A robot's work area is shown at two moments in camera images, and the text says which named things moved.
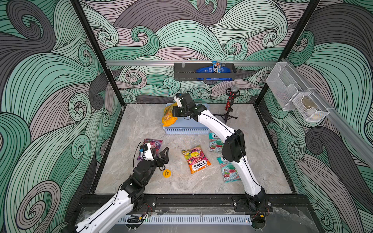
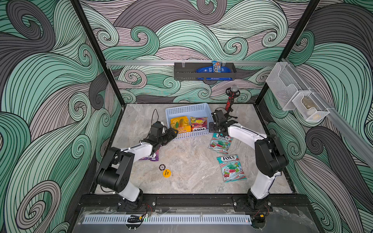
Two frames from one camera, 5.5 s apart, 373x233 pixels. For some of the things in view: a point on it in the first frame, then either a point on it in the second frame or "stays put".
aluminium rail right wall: x=356 y=139 stays put
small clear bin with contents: x=309 y=107 stays put
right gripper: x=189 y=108 -> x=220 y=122
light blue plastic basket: x=184 y=126 stays put
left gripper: x=163 y=159 -> x=169 y=137
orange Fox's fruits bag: x=196 y=159 -> x=198 y=123
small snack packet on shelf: x=216 y=66 stays put
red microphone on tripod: x=231 y=93 stays put
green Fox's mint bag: x=229 y=172 stays put
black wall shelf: x=187 y=71 stays put
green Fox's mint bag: x=215 y=143 stays put
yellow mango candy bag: x=168 y=119 -> x=181 y=124
